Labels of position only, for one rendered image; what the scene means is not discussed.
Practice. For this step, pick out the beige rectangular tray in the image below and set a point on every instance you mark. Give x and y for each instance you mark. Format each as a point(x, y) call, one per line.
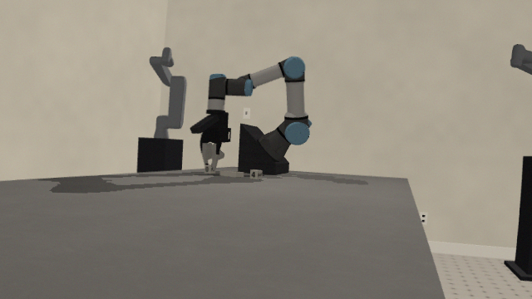
point(231, 173)

